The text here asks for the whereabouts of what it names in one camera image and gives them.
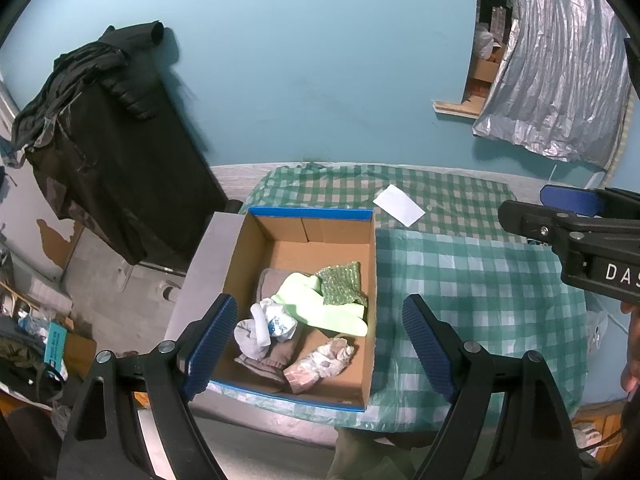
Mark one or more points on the crumpled white plastic bag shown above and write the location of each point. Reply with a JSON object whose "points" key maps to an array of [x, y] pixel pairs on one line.
{"points": [[484, 40]]}

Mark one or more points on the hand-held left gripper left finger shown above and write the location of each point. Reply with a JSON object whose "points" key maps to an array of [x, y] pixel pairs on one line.
{"points": [[212, 345]]}

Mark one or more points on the brown grey sock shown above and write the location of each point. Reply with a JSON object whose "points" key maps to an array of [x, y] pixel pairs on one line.
{"points": [[272, 360]]}

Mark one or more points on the teal checked plastic tablecloth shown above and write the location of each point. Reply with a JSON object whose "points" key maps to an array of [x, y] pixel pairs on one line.
{"points": [[475, 300]]}

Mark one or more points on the silver foil sheet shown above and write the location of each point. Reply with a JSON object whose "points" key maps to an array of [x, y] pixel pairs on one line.
{"points": [[555, 70]]}

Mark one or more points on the grey brown cloth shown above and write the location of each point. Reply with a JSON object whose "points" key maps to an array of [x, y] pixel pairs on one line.
{"points": [[272, 285]]}

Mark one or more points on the beige curved strip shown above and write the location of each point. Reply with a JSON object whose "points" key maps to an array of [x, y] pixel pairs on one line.
{"points": [[619, 135]]}

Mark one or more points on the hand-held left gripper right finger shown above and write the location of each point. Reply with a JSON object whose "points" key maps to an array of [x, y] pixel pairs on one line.
{"points": [[427, 345]]}

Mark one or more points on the light green cloth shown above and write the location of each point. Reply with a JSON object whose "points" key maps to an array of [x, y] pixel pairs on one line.
{"points": [[320, 305]]}

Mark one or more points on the cardboard box blue tape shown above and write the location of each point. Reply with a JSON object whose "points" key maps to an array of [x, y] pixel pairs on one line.
{"points": [[310, 250]]}

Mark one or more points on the black jacket on stand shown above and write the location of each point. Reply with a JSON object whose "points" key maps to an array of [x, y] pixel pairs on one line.
{"points": [[130, 175]]}

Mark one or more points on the blue carton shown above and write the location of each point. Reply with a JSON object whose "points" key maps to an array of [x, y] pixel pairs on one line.
{"points": [[55, 342]]}

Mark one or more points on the wooden strip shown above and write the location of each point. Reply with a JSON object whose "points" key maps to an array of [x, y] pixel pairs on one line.
{"points": [[455, 109]]}

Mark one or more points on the small cardboard carton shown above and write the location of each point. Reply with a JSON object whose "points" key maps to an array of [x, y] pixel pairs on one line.
{"points": [[484, 70]]}

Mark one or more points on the white paper sheet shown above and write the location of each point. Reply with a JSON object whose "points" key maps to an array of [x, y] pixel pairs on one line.
{"points": [[399, 205]]}

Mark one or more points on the person's right hand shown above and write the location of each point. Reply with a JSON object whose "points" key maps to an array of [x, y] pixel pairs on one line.
{"points": [[631, 375]]}

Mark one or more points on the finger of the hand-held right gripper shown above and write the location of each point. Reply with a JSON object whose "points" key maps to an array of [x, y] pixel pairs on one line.
{"points": [[570, 201], [530, 220]]}

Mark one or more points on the pink white fuzzy sock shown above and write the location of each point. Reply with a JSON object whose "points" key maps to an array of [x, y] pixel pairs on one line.
{"points": [[320, 362]]}

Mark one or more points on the light grey sock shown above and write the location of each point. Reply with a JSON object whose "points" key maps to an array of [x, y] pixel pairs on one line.
{"points": [[250, 337]]}

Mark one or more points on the green sparkly scrub cloth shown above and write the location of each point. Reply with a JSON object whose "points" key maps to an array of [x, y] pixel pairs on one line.
{"points": [[342, 284]]}

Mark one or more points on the dark green checked tablecloth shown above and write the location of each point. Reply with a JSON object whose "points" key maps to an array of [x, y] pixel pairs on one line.
{"points": [[450, 190]]}

